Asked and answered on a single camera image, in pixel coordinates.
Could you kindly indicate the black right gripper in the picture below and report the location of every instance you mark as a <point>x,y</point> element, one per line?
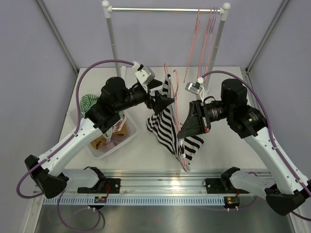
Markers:
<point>195,124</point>

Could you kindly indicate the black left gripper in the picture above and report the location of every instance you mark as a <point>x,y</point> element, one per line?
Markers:
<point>161,102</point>

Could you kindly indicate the black white striped tank top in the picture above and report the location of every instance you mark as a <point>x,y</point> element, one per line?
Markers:
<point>165,127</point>

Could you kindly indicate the red white striped tank top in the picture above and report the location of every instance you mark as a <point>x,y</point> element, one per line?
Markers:
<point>119,125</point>

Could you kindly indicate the tan brown tank top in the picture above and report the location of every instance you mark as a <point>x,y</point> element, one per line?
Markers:
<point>98,142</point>

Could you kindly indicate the green white striped tank top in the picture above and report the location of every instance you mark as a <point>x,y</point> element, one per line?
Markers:
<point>87,101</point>

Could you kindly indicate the pink wire hanger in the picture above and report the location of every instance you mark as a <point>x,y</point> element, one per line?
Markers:
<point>211,34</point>

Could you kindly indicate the light blue wire hanger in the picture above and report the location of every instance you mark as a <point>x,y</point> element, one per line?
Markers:
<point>208,39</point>

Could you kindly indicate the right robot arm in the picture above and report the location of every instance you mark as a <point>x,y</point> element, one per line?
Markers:
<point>287,188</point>

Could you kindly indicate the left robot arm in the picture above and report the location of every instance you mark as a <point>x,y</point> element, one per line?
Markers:
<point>48,170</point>

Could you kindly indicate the white plastic basket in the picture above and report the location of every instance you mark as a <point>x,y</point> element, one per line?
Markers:
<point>132,132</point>

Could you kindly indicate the white clothes rack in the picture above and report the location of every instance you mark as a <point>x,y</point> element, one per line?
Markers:
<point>223,11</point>

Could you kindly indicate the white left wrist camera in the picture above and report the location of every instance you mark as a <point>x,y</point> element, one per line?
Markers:
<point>143,74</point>

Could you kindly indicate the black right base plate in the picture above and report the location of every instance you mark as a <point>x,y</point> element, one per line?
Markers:
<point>220,186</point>

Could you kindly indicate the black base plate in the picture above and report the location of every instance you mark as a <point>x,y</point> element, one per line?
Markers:
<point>220,186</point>
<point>107,185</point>

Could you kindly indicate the aluminium mounting rail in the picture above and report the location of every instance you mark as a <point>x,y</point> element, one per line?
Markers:
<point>154,182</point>

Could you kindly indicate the white slotted cable duct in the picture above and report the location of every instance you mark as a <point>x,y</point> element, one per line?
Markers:
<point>138,200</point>

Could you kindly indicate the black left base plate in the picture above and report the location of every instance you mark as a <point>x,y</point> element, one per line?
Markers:
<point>107,185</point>

